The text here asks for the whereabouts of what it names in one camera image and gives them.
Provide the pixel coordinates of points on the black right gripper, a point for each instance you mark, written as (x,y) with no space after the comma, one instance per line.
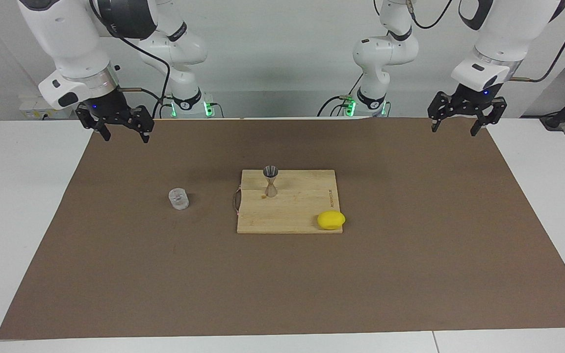
(108,108)

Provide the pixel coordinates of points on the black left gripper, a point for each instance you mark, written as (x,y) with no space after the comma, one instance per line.
(478,95)

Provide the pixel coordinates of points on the small clear glass cup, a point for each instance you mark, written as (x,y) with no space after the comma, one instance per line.
(179,198)

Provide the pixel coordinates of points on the steel double jigger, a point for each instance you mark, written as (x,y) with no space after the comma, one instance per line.
(270,184)

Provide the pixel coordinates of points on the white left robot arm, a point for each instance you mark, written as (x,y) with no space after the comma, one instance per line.
(513,34)

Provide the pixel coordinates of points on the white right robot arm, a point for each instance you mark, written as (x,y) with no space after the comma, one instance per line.
(66,39)

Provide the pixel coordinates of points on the white power strip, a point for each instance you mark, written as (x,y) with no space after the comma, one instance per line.
(30,112)

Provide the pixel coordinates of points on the yellow lemon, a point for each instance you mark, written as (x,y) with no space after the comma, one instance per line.
(331,220)

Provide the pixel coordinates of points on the bamboo cutting board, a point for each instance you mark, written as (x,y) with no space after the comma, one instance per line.
(287,211)

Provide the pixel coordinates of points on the brown table mat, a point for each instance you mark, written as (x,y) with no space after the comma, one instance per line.
(282,284)

